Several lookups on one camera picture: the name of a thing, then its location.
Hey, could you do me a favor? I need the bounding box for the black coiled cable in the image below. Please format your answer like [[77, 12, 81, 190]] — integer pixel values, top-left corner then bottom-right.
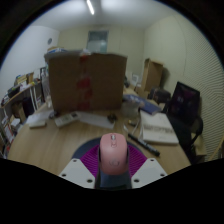
[[106, 113, 119, 123]]

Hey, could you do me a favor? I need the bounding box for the white remote with display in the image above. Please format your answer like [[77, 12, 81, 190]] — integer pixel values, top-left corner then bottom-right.
[[54, 112, 81, 128]]

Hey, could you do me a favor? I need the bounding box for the black bag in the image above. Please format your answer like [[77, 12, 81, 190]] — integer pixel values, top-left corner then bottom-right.
[[148, 87, 172, 104]]

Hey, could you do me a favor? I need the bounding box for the large brown cardboard box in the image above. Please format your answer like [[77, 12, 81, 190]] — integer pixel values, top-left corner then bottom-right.
[[44, 51, 128, 114]]

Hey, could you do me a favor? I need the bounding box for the pink computer mouse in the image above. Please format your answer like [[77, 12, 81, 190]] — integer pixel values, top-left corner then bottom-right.
[[98, 132, 130, 176]]

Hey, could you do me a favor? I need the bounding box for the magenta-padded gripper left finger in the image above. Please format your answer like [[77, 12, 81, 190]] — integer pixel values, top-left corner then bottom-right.
[[58, 145, 102, 190]]

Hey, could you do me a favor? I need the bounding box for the black office chair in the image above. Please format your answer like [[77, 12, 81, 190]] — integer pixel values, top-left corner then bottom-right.
[[168, 113, 205, 164]]

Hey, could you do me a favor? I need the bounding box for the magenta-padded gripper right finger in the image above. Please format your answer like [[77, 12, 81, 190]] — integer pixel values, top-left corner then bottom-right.
[[126, 144, 168, 190]]

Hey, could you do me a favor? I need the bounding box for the blue folder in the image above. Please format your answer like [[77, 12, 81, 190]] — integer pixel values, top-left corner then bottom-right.
[[123, 93, 163, 116]]

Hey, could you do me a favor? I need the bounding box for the long ceiling light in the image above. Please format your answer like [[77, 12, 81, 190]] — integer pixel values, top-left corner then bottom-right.
[[85, 0, 96, 16]]

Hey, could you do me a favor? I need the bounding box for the black marker pen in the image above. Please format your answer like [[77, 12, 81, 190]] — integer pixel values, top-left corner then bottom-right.
[[127, 133, 161, 157]]

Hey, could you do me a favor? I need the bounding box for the long cluttered side desk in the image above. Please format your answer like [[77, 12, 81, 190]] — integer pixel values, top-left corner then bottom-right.
[[1, 71, 46, 116]]

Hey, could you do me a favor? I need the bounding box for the white closed book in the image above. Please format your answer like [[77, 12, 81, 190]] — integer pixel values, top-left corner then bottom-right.
[[139, 109, 180, 146]]

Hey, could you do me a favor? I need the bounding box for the blank white paper sheet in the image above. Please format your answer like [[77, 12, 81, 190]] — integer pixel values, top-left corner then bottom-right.
[[78, 111, 116, 130]]

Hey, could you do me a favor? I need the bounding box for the tall open cardboard box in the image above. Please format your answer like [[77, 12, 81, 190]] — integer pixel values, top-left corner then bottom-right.
[[141, 58, 165, 94]]

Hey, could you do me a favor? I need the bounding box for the window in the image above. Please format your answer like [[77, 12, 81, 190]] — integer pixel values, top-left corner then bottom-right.
[[86, 30, 109, 54]]

